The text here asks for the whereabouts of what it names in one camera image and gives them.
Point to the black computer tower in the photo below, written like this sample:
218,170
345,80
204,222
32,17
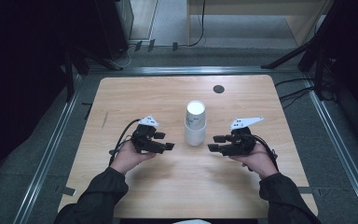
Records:
113,25

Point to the floral white paper cup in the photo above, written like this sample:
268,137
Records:
195,119

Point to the light wooden desk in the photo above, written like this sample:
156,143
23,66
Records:
301,18

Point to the person's left hand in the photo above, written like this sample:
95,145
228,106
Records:
127,158

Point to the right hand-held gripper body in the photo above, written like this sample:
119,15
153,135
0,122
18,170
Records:
240,143

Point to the black tripod stand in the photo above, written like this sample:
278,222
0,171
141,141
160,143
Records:
292,54

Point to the plain white cup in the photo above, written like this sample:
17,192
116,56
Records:
195,137

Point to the metal floor rail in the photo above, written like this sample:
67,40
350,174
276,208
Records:
46,155
338,143

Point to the black round table grommet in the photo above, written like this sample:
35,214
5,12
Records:
218,89

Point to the person's right hand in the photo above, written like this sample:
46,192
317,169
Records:
259,161

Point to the black metal stand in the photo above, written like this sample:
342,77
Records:
74,62

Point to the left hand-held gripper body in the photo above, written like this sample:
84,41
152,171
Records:
144,140

